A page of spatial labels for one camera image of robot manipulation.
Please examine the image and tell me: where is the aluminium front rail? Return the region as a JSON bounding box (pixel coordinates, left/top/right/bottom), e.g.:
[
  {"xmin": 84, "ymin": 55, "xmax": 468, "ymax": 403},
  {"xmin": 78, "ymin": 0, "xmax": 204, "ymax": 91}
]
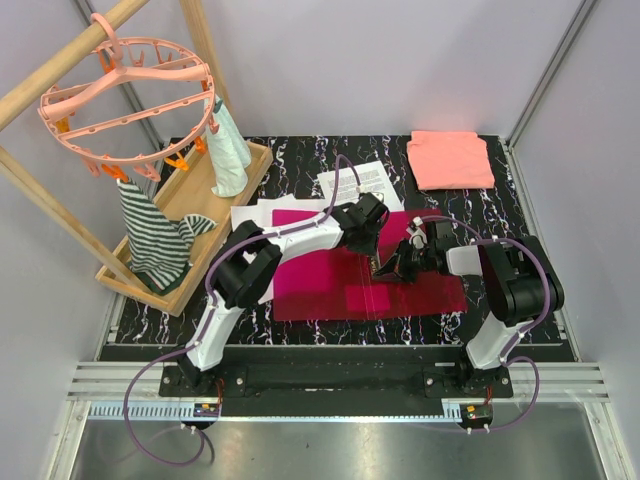
[{"xmin": 68, "ymin": 361, "xmax": 609, "ymax": 423}]

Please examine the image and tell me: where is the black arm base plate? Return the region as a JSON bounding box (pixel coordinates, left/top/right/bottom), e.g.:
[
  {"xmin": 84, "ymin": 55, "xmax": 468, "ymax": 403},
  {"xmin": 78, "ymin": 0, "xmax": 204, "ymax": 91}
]
[{"xmin": 159, "ymin": 345, "xmax": 513, "ymax": 420}]

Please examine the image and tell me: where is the aluminium corner post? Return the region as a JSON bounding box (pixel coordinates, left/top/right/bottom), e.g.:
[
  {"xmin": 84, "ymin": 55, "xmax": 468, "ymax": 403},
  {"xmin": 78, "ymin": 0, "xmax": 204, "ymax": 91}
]
[{"xmin": 505, "ymin": 0, "xmax": 600, "ymax": 148}]

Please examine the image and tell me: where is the white printed paper sheet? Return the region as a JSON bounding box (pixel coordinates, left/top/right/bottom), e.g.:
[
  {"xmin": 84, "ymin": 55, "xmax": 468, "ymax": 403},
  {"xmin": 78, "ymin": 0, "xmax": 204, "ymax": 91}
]
[{"xmin": 317, "ymin": 161, "xmax": 404, "ymax": 212}]

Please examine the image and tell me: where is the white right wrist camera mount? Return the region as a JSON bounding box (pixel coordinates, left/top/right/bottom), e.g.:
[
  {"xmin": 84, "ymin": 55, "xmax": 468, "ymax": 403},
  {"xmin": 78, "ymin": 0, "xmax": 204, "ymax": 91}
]
[{"xmin": 407, "ymin": 216, "xmax": 427, "ymax": 250}]

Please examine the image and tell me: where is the folded pink cloth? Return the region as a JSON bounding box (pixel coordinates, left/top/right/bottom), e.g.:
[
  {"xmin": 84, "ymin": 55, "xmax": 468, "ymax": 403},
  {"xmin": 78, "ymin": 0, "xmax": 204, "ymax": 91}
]
[{"xmin": 407, "ymin": 131, "xmax": 495, "ymax": 191}]

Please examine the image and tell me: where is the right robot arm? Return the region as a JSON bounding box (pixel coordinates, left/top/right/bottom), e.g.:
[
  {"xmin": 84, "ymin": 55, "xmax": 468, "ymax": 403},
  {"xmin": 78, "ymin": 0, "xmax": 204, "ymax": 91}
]
[{"xmin": 371, "ymin": 215, "xmax": 565, "ymax": 397}]

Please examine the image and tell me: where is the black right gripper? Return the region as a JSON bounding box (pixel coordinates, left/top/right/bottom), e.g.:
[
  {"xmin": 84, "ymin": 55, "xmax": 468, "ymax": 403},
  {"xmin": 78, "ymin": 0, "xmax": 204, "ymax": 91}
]
[{"xmin": 374, "ymin": 238, "xmax": 436, "ymax": 285}]

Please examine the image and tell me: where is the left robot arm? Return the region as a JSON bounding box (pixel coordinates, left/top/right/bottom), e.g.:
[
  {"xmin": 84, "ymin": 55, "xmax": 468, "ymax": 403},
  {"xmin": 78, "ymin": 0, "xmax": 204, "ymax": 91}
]
[{"xmin": 177, "ymin": 193, "xmax": 389, "ymax": 396}]

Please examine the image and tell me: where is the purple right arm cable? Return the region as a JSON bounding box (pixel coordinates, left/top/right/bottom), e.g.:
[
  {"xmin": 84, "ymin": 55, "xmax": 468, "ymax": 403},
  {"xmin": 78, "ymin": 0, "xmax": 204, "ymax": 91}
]
[{"xmin": 417, "ymin": 215, "xmax": 554, "ymax": 434}]

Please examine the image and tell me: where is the wooden rack frame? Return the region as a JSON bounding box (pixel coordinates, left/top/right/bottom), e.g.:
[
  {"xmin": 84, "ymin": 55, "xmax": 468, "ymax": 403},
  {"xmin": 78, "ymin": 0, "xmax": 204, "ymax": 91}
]
[{"xmin": 0, "ymin": 0, "xmax": 234, "ymax": 301}]

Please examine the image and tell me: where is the mint green towel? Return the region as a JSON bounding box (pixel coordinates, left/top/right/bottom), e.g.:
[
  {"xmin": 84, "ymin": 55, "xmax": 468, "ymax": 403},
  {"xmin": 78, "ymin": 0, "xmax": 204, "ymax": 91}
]
[{"xmin": 205, "ymin": 96, "xmax": 252, "ymax": 198}]

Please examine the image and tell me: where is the white form paper sheet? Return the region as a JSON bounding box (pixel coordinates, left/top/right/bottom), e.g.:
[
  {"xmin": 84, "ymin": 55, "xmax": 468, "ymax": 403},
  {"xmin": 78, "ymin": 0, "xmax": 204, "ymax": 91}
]
[{"xmin": 231, "ymin": 194, "xmax": 329, "ymax": 231}]

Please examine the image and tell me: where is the red plastic clip folder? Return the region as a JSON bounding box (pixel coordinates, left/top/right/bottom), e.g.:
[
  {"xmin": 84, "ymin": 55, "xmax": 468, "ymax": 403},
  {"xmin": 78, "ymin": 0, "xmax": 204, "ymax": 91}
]
[{"xmin": 269, "ymin": 208, "xmax": 469, "ymax": 324}]

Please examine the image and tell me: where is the pink round clip hanger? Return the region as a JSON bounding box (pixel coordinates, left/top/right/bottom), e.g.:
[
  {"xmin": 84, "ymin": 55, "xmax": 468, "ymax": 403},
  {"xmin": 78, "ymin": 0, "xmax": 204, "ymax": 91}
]
[{"xmin": 38, "ymin": 13, "xmax": 219, "ymax": 180}]

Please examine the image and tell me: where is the wooden tray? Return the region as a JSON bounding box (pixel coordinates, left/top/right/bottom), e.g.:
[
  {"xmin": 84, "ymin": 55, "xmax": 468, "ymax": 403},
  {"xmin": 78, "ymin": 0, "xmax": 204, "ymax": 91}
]
[{"xmin": 94, "ymin": 137, "xmax": 275, "ymax": 318}]

